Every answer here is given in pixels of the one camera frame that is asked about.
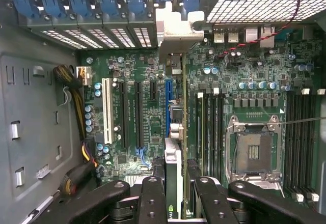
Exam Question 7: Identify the green Dell motherboard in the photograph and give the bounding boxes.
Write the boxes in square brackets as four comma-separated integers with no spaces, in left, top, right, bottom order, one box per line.
[76,25,326,204]

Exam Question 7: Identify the short black expansion slot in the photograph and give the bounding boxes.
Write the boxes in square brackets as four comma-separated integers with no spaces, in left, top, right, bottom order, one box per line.
[150,81,158,102]

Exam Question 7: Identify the white PCI slot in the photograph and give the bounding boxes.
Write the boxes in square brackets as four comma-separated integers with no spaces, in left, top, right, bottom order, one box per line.
[101,77,114,145]

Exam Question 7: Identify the blue expansion slot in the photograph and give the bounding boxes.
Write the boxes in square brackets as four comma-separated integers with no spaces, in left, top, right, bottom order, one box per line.
[165,80,174,139]

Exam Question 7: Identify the thin socket locking lever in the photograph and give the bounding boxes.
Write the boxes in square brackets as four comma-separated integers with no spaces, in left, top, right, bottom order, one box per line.
[230,129,239,177]
[280,117,326,127]

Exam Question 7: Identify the red black twisted wire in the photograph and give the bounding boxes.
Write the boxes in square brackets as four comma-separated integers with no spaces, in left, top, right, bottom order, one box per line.
[218,0,303,57]

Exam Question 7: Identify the silver PC case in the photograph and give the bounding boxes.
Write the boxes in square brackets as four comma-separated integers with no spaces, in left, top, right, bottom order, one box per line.
[0,0,326,224]

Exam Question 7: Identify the yellow black power cable bundle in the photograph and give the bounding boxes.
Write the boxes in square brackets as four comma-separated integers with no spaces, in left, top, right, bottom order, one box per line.
[53,65,102,197]

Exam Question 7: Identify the silver chipset heat sink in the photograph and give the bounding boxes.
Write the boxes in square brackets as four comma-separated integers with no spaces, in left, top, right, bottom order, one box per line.
[126,173,153,184]

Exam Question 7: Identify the silver socket cover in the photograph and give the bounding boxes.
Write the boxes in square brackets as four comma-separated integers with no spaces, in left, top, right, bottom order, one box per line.
[241,174,285,197]

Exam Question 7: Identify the white power connector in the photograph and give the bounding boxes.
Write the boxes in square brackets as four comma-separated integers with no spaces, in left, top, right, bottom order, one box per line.
[75,66,92,86]

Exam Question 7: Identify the black RAM slot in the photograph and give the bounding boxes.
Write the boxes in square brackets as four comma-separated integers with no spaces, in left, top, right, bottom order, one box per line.
[204,91,212,181]
[196,91,206,181]
[218,91,226,181]
[210,88,220,181]
[285,93,296,197]
[302,88,313,199]
[310,88,326,201]
[294,93,304,201]

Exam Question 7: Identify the CPU socket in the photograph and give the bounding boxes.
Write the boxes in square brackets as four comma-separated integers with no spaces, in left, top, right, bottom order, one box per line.
[225,114,282,184]

